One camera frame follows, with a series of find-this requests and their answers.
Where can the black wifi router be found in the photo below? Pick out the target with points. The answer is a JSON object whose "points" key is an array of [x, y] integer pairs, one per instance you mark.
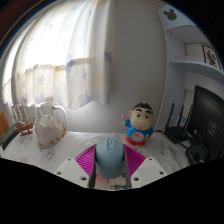
{"points": [[176, 133]]}

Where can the white wall shelf unit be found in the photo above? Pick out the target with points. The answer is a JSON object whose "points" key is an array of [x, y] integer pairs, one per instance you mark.
{"points": [[196, 65]]}

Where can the white star print curtain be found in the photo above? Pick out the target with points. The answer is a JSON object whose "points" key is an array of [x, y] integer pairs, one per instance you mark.
{"points": [[60, 50]]}

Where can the wooden model sailing ship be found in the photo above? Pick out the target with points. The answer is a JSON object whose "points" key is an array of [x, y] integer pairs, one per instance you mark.
{"points": [[24, 126]]}

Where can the white printed tablecloth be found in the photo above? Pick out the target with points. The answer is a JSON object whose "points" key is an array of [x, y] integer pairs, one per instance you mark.
{"points": [[76, 143]]}

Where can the cartoon boy figurine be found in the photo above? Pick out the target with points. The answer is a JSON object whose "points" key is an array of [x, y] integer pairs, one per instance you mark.
{"points": [[140, 123]]}

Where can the light blue computer mouse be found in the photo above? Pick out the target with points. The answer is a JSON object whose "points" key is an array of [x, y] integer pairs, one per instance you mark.
{"points": [[109, 158]]}

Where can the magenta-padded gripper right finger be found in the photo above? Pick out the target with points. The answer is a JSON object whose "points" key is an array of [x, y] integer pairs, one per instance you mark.
{"points": [[150, 168]]}

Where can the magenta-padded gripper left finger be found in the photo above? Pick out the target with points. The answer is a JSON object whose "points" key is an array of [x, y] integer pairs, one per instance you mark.
{"points": [[71, 168]]}

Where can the black computer monitor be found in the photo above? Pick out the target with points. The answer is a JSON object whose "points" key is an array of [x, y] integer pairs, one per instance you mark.
{"points": [[210, 120]]}

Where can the black desk device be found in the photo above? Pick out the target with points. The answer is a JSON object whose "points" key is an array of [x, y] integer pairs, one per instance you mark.
{"points": [[198, 154]]}

